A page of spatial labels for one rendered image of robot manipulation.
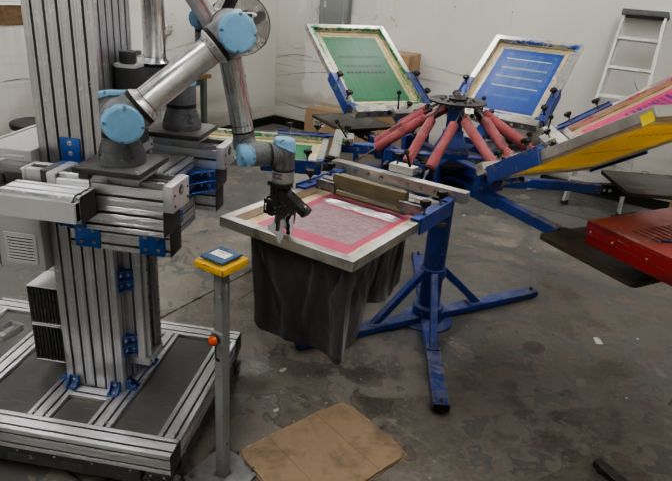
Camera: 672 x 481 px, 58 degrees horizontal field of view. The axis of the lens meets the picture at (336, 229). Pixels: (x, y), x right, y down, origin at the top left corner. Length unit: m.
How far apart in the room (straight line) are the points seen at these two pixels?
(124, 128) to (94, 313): 0.95
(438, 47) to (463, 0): 0.53
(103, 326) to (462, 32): 5.13
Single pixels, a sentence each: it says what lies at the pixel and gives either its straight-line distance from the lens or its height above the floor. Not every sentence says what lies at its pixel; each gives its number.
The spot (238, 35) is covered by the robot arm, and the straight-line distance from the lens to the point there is 1.84.
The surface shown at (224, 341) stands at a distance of 2.21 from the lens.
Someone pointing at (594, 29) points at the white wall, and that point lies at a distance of 6.38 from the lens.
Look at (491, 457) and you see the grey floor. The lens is 2.84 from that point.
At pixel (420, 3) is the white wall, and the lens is 6.95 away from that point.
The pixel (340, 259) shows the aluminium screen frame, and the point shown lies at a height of 1.00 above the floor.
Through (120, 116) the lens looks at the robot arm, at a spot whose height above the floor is 1.45.
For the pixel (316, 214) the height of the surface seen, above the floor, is 0.97.
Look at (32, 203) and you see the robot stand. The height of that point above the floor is 1.15.
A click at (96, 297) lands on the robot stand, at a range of 2.51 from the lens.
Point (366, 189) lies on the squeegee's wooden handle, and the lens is 2.54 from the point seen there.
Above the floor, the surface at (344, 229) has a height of 0.97.
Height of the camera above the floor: 1.85
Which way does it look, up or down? 23 degrees down
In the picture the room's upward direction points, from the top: 4 degrees clockwise
